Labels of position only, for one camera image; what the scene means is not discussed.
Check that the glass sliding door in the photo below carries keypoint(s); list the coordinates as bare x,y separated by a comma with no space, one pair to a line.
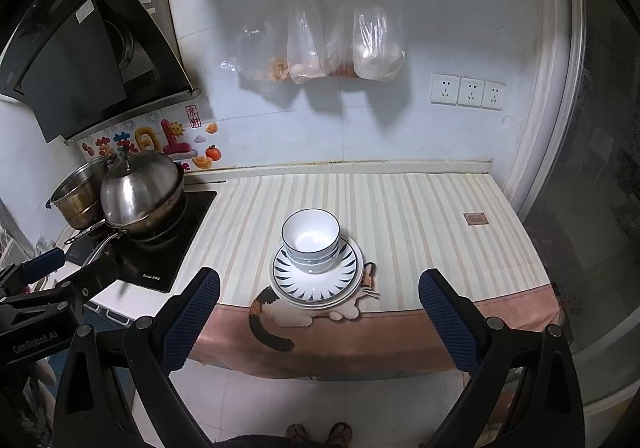
600,178

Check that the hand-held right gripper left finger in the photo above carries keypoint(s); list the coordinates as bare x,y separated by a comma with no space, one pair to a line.
192,323

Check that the white wall socket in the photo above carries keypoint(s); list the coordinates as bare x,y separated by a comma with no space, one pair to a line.
493,95
471,92
445,88

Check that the black range hood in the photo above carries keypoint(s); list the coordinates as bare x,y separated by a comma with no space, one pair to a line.
75,53

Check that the person's right foot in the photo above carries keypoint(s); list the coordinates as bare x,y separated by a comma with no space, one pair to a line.
340,432

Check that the person's left foot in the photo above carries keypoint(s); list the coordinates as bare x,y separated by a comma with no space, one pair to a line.
297,432

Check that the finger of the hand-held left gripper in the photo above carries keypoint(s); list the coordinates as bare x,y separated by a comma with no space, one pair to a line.
95,275
45,260

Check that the striped cat print mat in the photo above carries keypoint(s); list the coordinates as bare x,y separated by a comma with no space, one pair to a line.
425,228

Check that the white plate with blue rim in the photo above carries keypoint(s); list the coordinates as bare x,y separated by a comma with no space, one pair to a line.
330,305

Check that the steel stockpot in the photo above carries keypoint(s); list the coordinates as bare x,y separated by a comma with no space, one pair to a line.
75,198

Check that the white bowl with dark rim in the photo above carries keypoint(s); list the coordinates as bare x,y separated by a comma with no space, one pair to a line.
310,228

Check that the clear plastic bag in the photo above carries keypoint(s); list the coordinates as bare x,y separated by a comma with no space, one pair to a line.
340,63
275,68
305,53
377,48

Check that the steel domed pan lid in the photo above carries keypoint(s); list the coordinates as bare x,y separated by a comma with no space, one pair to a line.
140,188

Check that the colourful fruit wall sticker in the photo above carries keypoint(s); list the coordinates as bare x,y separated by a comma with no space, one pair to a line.
175,143

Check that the person's foot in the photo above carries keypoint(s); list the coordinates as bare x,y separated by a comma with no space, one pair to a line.
340,432
297,432

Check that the blue leaf pattern plate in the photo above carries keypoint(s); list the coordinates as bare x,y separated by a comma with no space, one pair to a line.
345,273

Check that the plain white bowl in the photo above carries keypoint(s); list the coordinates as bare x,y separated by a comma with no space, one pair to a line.
315,269

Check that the black induction cooktop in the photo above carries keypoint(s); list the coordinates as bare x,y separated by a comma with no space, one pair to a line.
165,263

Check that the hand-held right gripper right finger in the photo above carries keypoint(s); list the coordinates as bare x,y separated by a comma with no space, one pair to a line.
447,323

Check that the steel frying pan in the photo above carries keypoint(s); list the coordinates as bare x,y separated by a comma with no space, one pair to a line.
107,244

